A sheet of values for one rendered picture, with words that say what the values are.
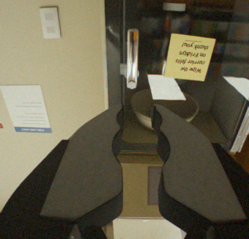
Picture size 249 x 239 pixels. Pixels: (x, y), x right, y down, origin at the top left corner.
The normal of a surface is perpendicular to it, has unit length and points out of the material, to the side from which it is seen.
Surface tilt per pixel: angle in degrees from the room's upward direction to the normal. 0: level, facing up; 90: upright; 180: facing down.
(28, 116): 90
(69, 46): 90
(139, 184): 135
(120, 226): 90
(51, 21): 90
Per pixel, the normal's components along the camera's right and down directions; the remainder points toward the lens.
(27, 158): -0.03, 0.54
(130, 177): -0.01, -0.22
